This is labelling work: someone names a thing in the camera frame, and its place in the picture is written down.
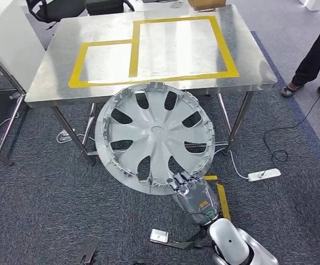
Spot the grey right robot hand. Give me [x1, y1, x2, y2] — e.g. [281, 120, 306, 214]
[167, 172, 221, 226]

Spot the grey plastic wheel cover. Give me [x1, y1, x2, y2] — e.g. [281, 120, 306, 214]
[94, 82, 216, 195]

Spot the yellow workbench tape outline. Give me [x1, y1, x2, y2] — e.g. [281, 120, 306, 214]
[68, 15, 240, 89]

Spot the steel workbench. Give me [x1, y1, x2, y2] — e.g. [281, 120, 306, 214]
[23, 4, 278, 166]

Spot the yellow floor tape marking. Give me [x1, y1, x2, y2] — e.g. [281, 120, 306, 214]
[203, 174, 232, 222]

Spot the long white power strip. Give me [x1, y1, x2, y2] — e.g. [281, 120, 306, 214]
[247, 168, 281, 183]

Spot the black robot foot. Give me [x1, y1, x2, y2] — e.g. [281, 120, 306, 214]
[74, 236, 100, 265]

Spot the white power adapter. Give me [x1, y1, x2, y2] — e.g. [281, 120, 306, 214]
[57, 129, 75, 144]

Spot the brown cardboard box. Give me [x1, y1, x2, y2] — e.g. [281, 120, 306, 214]
[187, 0, 226, 11]

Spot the person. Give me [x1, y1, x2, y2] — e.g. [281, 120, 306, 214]
[281, 5, 320, 110]

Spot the black case with yellow label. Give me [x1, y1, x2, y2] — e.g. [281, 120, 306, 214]
[85, 0, 135, 16]

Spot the black office chair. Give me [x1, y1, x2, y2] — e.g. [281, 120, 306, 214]
[26, 0, 88, 30]

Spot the white side panel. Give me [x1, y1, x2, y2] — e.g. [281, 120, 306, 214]
[0, 0, 46, 167]

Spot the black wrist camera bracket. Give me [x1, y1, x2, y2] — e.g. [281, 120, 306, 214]
[159, 228, 211, 251]

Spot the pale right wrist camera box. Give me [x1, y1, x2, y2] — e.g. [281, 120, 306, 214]
[149, 229, 169, 244]

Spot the white power strip cable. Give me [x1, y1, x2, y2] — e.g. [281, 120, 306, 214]
[229, 149, 250, 181]

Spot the black floor cable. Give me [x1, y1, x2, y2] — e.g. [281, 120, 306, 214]
[263, 93, 320, 163]

